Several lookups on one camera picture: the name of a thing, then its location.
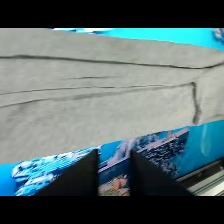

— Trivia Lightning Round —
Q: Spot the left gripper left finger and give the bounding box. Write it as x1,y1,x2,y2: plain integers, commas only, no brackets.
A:
35,148,100,197

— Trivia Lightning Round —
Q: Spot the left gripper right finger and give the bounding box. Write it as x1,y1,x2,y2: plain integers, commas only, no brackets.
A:
129,148,195,197

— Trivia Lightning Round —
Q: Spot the silver frame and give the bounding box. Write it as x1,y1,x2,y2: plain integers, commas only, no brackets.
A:
186,168,224,197

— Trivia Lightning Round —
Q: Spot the grey T-shirt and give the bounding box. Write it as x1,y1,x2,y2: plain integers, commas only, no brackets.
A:
0,27,224,165

